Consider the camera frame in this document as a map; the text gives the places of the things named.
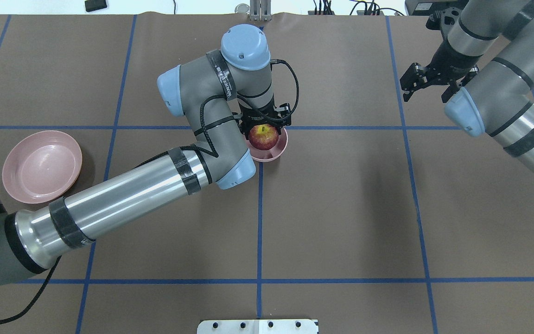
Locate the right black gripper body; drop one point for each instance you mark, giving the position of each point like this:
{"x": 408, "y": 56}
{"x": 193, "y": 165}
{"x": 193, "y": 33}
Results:
{"x": 444, "y": 63}

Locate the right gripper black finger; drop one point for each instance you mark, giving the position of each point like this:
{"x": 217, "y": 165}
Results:
{"x": 407, "y": 94}
{"x": 448, "y": 94}

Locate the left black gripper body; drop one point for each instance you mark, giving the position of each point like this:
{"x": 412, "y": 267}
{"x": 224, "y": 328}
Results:
{"x": 251, "y": 121}

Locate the red yellow apple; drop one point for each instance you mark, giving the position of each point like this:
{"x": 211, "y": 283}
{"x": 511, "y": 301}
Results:
{"x": 263, "y": 137}

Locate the pink bowl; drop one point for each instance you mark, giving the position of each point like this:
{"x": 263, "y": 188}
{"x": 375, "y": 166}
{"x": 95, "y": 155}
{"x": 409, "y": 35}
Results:
{"x": 272, "y": 154}

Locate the pink plate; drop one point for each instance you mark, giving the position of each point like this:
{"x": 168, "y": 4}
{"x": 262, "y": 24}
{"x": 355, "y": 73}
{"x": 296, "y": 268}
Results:
{"x": 42, "y": 167}

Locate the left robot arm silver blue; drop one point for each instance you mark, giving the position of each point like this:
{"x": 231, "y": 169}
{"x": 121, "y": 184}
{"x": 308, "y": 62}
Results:
{"x": 215, "y": 93}

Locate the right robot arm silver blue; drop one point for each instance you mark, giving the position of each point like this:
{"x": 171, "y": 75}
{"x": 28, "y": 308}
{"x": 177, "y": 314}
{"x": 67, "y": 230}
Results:
{"x": 486, "y": 62}

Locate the brown paper table cover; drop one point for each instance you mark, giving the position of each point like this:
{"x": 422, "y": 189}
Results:
{"x": 380, "y": 217}

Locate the small black square sensor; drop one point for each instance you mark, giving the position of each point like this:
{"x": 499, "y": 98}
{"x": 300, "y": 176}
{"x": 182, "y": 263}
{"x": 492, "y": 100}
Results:
{"x": 94, "y": 5}

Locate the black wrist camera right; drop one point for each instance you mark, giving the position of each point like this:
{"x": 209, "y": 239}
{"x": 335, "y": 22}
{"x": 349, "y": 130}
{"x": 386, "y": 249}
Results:
{"x": 443, "y": 19}

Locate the aluminium frame post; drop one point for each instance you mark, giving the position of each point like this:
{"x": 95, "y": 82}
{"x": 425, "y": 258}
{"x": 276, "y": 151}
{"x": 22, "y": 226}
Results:
{"x": 260, "y": 10}

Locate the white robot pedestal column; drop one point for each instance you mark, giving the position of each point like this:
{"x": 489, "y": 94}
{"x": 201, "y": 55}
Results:
{"x": 259, "y": 326}

